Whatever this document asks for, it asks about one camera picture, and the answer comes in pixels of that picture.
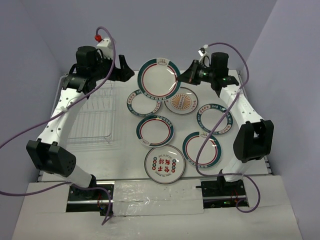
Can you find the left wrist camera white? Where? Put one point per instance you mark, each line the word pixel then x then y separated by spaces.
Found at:
pixel 105 45

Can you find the teal red ring plate centre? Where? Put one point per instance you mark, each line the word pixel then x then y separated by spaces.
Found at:
pixel 155 131

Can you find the teal red ring plate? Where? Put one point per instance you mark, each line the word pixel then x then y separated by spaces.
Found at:
pixel 155 131
pixel 210 154

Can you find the orange sunburst plate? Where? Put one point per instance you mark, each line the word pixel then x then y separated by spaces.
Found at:
pixel 184 102

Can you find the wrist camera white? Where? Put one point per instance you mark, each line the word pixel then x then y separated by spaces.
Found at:
pixel 203 52
pixel 105 45

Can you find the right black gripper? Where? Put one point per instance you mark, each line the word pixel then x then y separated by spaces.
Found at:
pixel 190 75

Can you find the hao shi plate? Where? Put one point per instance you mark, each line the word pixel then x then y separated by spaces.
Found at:
pixel 140 105
pixel 208 116

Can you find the teal rim plate steam logo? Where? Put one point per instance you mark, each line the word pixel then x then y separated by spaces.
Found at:
pixel 157 79

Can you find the wire dish rack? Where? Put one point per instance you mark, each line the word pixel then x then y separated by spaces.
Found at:
pixel 95 120

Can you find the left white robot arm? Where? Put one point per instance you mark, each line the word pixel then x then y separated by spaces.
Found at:
pixel 48 152

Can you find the teal red ring plate right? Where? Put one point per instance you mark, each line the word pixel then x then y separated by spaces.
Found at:
pixel 210 154

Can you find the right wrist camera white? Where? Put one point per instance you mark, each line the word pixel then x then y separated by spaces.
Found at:
pixel 203 52

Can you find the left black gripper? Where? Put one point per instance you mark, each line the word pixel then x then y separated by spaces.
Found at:
pixel 123 74

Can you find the red character plate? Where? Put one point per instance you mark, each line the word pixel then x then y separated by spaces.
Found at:
pixel 165 165

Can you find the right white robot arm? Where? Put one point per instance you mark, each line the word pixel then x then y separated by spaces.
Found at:
pixel 254 138

